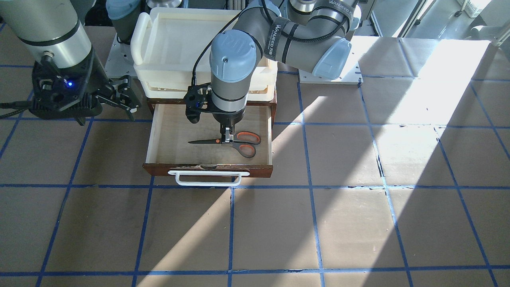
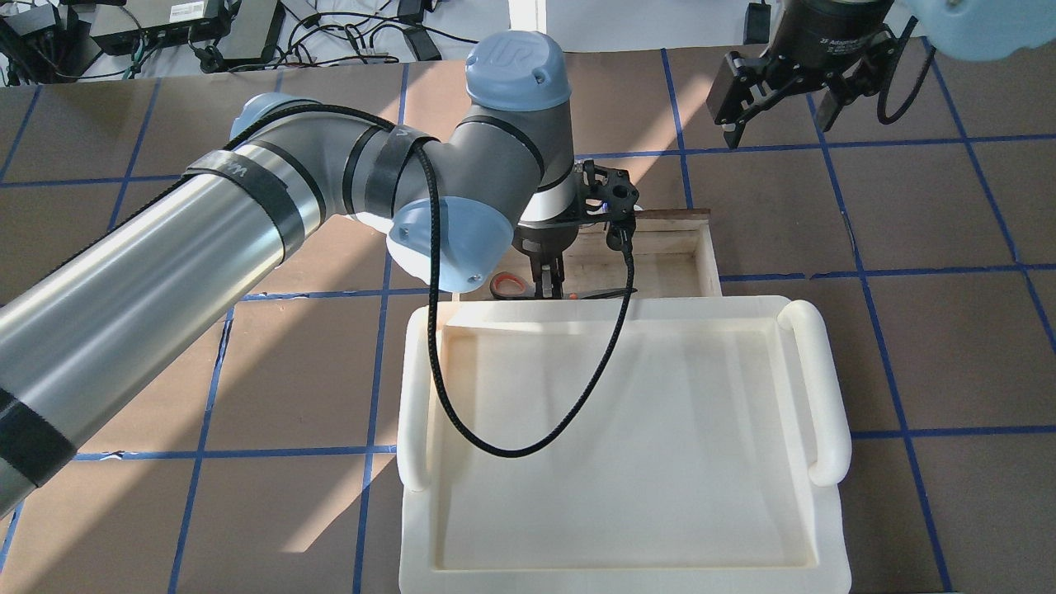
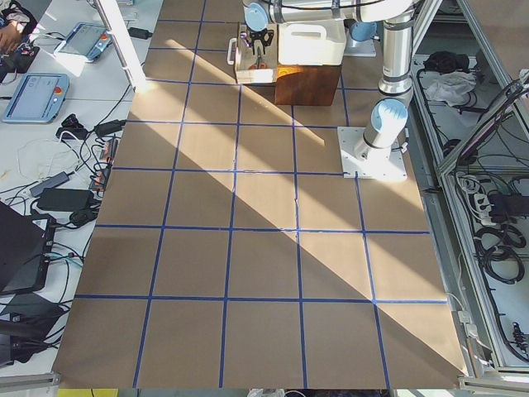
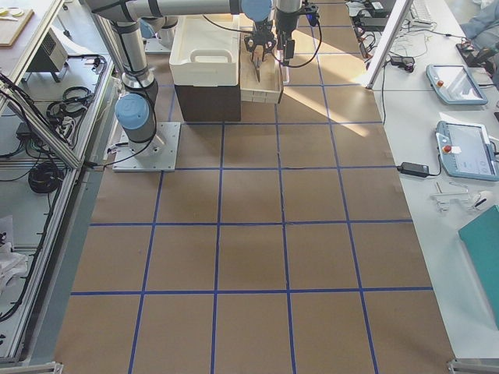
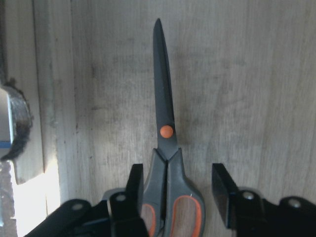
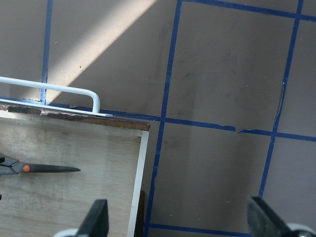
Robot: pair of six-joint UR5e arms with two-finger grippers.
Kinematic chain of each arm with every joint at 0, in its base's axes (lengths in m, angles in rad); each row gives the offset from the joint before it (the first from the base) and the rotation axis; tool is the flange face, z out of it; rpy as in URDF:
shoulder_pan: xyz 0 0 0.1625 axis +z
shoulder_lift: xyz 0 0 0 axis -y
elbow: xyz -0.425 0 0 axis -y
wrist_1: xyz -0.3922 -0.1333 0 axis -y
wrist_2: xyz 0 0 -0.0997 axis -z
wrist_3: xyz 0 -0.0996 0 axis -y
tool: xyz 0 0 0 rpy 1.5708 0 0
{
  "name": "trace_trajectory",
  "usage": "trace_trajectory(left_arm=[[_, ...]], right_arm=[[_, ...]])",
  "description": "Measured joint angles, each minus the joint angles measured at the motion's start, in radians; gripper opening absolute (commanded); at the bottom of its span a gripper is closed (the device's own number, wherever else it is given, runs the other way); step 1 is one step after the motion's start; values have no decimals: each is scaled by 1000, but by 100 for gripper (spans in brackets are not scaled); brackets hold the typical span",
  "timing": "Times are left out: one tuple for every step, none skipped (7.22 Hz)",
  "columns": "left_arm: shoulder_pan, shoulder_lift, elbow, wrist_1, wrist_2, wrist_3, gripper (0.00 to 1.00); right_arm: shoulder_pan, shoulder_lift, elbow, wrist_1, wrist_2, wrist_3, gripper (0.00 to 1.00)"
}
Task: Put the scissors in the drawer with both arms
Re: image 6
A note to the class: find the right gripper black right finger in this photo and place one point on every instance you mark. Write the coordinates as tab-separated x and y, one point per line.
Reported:
263	221

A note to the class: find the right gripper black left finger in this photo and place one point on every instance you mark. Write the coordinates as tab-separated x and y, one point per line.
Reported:
96	222

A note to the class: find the light wooden drawer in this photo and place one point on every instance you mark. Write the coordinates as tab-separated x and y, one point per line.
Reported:
110	153

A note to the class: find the grey orange scissors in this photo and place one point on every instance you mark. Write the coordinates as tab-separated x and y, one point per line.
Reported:
12	166

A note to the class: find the white drawer handle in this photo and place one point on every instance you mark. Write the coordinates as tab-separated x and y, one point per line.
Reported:
95	98

